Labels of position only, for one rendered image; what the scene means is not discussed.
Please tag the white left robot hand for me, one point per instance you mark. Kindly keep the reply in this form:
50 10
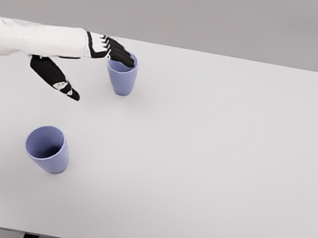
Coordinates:
67 42

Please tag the lavender plastic cup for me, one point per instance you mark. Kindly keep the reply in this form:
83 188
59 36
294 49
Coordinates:
48 152
122 80

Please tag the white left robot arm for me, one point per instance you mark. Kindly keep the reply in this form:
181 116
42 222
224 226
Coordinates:
4 34

